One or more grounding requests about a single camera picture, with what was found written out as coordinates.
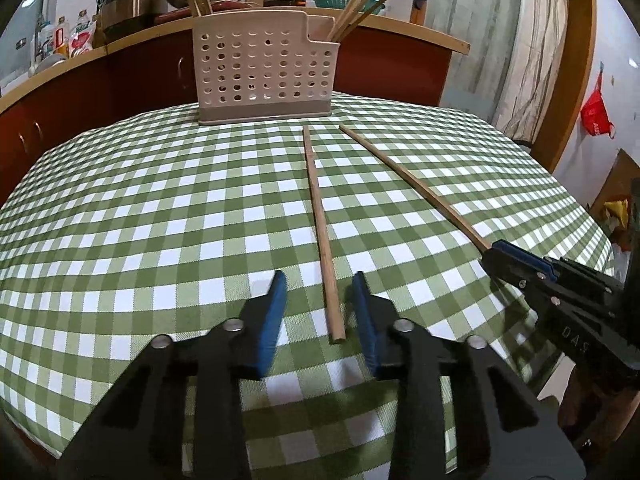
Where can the striped beige curtain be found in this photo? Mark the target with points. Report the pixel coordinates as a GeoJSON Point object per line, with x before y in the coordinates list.
{"type": "Point", "coordinates": [530, 35]}

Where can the yellow plastic bag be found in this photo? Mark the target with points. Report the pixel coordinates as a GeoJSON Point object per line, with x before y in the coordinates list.
{"type": "Point", "coordinates": [616, 212]}

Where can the wooden door frame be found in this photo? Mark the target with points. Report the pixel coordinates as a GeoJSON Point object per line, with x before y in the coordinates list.
{"type": "Point", "coordinates": [575, 60]}

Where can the person's right forearm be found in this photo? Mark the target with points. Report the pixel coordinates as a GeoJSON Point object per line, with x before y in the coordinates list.
{"type": "Point", "coordinates": [595, 400]}

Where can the red plastic bag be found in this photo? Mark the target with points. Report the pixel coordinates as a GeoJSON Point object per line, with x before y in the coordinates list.
{"type": "Point", "coordinates": [595, 115]}

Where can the green checked tablecloth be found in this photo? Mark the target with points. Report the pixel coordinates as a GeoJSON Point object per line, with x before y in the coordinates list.
{"type": "Point", "coordinates": [150, 220]}

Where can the cardboard sheet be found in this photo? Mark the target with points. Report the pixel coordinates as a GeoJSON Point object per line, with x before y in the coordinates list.
{"type": "Point", "coordinates": [620, 175]}

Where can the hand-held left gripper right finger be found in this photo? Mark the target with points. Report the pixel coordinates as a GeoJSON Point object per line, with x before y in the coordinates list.
{"type": "Point", "coordinates": [367, 325]}

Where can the red kitchen cabinet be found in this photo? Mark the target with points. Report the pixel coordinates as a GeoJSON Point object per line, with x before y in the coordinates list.
{"type": "Point", "coordinates": [140, 80]}

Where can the red tray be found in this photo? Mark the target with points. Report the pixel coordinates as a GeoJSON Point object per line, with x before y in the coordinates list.
{"type": "Point", "coordinates": [172, 16]}

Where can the round steel pot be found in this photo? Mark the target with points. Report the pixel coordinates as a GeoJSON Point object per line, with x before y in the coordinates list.
{"type": "Point", "coordinates": [132, 7]}

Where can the beige perforated utensil holder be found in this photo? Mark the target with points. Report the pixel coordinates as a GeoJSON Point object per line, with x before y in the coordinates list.
{"type": "Point", "coordinates": [225, 110]}

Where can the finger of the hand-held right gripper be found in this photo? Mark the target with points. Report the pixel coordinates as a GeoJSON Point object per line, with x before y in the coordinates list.
{"type": "Point", "coordinates": [520, 277]}
{"type": "Point", "coordinates": [525, 259]}

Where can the teal plastic colander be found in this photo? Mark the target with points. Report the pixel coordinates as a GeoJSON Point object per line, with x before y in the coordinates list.
{"type": "Point", "coordinates": [327, 0]}

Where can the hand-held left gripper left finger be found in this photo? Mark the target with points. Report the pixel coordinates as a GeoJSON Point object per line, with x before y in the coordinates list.
{"type": "Point", "coordinates": [267, 330]}

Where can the wooden countertop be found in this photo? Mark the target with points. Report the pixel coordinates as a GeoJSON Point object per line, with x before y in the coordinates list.
{"type": "Point", "coordinates": [75, 62]}

